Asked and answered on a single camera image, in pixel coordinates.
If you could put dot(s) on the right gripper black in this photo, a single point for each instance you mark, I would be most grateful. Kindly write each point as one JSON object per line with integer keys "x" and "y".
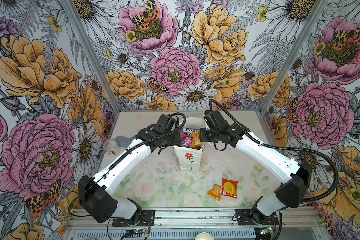
{"x": 203, "y": 135}

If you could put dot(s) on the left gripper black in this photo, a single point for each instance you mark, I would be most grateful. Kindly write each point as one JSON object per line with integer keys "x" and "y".
{"x": 176, "y": 142}

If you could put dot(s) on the purple Fox's candy bag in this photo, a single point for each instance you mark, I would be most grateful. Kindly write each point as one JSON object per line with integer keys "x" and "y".
{"x": 186, "y": 137}

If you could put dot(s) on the small orange snack packet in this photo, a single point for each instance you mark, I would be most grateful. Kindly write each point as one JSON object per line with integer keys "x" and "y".
{"x": 196, "y": 143}

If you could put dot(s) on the white paper bag red flower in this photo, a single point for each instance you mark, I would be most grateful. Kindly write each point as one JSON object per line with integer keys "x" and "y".
{"x": 190, "y": 159}

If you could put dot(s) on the red orange snack packet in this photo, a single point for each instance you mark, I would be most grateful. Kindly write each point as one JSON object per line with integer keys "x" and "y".
{"x": 229, "y": 188}

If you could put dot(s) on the orange twisted candy wrapper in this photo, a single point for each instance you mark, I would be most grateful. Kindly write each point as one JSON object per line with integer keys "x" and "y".
{"x": 215, "y": 192}

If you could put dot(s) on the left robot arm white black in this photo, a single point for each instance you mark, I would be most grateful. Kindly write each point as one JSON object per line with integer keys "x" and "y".
{"x": 96, "y": 192}

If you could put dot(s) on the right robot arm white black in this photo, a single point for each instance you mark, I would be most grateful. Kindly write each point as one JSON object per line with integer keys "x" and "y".
{"x": 294, "y": 177}

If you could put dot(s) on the blue oval sponge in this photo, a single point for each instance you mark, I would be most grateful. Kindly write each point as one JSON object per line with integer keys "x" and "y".
{"x": 124, "y": 142}

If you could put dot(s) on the clear plastic cup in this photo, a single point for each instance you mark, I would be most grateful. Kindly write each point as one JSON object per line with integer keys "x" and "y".
{"x": 111, "y": 147}

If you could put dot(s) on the white paper cup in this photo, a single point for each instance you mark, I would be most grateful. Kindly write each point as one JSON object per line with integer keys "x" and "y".
{"x": 204, "y": 236}

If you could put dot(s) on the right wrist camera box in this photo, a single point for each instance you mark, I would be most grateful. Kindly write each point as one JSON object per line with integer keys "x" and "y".
{"x": 215, "y": 121}

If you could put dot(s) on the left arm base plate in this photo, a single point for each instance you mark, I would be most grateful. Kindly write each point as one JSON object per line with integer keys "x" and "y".
{"x": 144, "y": 218}

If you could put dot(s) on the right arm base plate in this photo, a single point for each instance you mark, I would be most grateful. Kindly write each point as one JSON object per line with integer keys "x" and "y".
{"x": 246, "y": 217}

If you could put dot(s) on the aluminium front rail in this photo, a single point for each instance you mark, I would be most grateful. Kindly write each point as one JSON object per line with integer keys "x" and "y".
{"x": 302, "y": 223}

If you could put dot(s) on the right metal corner post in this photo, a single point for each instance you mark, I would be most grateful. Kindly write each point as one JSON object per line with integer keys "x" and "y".
{"x": 307, "y": 28}

